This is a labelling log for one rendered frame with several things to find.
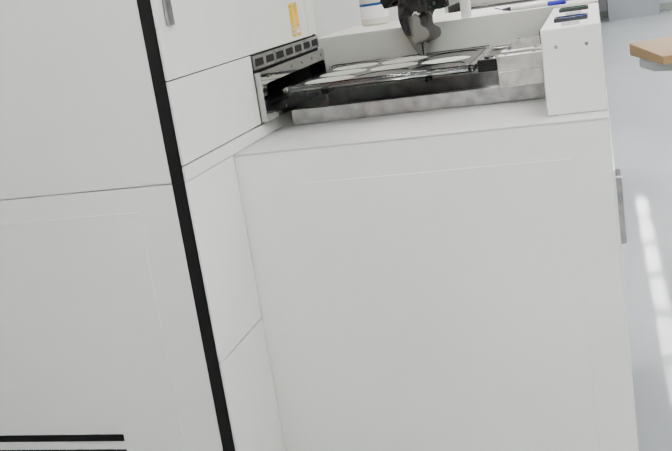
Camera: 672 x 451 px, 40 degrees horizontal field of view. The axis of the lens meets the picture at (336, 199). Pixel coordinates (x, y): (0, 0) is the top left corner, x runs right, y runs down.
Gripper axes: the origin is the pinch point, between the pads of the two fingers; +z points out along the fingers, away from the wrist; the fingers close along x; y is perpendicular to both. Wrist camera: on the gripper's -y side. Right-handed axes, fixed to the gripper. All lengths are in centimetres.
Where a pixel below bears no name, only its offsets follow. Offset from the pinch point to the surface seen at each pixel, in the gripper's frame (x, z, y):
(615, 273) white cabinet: -23, 35, 63
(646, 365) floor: 52, 91, 14
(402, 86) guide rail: -4.2, 7.2, -2.5
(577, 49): -19, -1, 57
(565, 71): -21, 2, 56
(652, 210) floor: 179, 91, -68
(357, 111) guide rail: -28.1, 7.8, 10.5
